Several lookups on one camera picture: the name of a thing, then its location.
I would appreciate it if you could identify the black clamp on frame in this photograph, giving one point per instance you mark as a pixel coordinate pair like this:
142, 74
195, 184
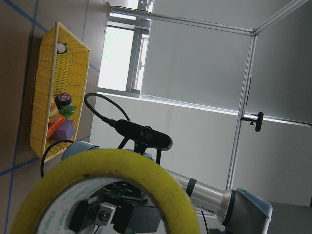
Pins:
257, 122

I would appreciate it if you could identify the aluminium frame post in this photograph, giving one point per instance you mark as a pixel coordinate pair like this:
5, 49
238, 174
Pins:
251, 33

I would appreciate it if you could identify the yellow tape roll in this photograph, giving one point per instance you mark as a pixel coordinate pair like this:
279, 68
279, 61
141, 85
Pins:
49, 206

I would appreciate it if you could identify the toy croissant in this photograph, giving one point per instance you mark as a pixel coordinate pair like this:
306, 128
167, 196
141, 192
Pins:
54, 112

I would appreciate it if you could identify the panda figurine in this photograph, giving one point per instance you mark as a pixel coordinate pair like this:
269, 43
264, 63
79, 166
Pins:
61, 48

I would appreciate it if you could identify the small black-lidded jar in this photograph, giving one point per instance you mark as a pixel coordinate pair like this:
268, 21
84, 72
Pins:
63, 100

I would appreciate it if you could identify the toy carrot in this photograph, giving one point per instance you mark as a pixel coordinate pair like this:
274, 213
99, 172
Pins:
65, 114

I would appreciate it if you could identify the yellow plastic basket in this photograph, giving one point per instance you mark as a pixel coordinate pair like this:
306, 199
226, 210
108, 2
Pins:
57, 73

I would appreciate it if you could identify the purple foam block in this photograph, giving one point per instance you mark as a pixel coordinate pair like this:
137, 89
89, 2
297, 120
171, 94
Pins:
64, 132

